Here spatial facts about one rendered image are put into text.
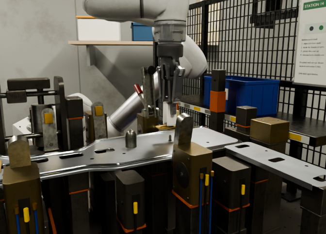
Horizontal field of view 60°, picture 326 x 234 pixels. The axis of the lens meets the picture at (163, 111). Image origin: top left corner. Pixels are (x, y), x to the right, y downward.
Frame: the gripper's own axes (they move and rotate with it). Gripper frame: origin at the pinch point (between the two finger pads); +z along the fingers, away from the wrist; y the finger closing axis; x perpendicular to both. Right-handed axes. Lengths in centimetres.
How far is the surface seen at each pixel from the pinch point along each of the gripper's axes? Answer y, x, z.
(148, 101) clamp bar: -14.6, -0.4, -1.6
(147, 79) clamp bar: -15.8, 0.1, -9.0
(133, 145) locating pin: 1.5, -12.4, 7.6
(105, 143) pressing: -6.3, -18.0, 8.3
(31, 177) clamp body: 21.0, -38.8, 3.8
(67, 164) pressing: 6.1, -30.7, 8.3
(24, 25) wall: -313, -25, -51
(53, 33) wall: -302, 5, -43
